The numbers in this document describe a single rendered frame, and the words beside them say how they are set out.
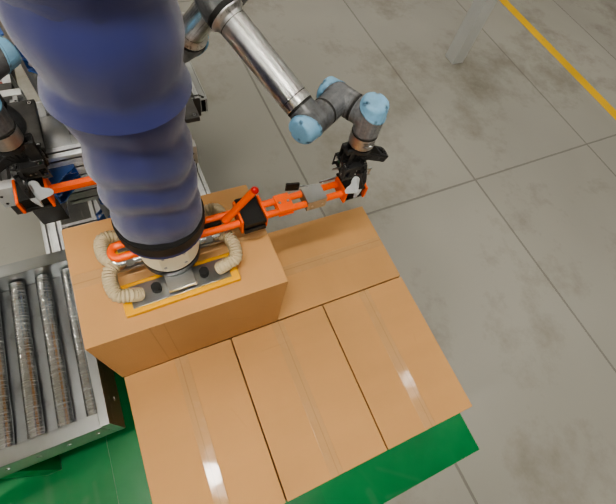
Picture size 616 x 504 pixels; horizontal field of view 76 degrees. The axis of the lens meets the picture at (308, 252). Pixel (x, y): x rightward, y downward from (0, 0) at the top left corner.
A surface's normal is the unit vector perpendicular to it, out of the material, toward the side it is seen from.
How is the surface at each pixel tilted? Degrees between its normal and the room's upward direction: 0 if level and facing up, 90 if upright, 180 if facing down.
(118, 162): 75
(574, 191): 0
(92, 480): 0
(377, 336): 0
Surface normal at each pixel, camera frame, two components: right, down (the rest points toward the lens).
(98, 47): 0.36, 0.71
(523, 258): 0.15, -0.46
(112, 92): 0.29, 0.91
